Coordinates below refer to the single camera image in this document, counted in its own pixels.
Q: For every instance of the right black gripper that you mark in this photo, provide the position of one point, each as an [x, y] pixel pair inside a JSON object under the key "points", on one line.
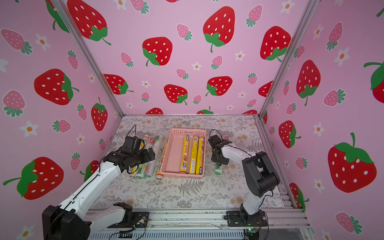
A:
{"points": [[218, 155]]}

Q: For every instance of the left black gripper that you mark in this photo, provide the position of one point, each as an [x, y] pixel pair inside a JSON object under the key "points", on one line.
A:
{"points": [[146, 157]]}

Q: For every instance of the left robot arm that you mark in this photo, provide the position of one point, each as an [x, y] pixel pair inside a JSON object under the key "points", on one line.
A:
{"points": [[68, 220]]}

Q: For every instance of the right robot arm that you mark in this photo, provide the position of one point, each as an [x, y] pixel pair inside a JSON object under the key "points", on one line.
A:
{"points": [[260, 174]]}

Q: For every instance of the pink plastic basket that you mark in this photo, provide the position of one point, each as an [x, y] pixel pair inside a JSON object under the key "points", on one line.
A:
{"points": [[173, 156]]}

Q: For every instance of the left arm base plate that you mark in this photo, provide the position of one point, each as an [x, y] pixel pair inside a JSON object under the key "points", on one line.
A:
{"points": [[134, 219]]}

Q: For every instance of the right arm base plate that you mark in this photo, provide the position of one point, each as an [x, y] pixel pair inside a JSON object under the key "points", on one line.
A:
{"points": [[240, 219]]}

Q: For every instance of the aluminium rail frame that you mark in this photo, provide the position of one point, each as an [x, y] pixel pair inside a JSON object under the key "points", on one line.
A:
{"points": [[183, 219]]}

